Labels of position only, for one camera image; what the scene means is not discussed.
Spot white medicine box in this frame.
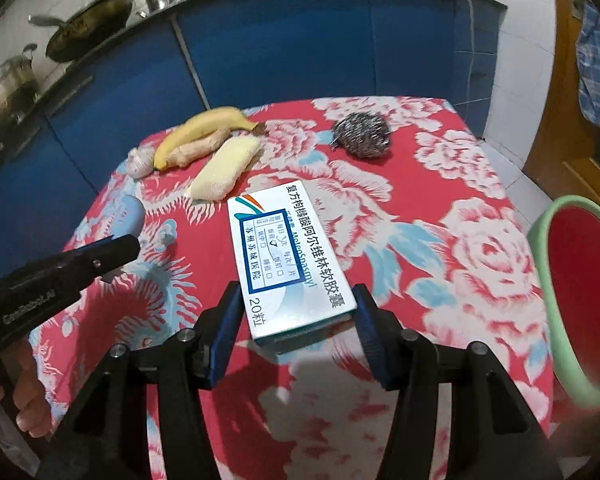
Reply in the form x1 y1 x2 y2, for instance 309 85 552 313
227 180 356 346

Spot steel wool scrubber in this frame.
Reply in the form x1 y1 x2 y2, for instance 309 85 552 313
330 112 391 159

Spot blue kitchen cabinets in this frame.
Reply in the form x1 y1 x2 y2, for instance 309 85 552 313
0 0 506 277

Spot person's left hand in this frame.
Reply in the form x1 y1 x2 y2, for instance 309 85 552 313
12 339 52 439

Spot red floral tablecloth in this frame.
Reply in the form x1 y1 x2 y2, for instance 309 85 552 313
31 96 553 479

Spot pale peeled vegetable piece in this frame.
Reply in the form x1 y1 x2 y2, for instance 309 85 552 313
185 136 262 202

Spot ginger root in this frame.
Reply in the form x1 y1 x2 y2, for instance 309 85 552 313
166 128 230 168

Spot red bin green rim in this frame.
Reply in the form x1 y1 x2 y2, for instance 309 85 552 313
528 195 600 410

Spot garlic bulb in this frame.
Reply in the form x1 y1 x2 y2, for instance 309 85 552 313
125 146 156 180

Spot yellow banana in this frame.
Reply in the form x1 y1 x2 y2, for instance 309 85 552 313
154 106 264 170

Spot steel stock pot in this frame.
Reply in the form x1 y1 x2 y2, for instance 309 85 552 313
0 44 40 132

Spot wooden door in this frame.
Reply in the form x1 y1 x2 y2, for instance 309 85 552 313
524 0 600 205

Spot black wok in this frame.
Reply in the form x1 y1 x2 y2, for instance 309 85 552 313
28 0 134 63

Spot small steel pot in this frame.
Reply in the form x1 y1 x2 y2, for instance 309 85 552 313
136 0 176 18

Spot blue plaid shirt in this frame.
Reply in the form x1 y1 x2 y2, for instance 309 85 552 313
576 1 600 128

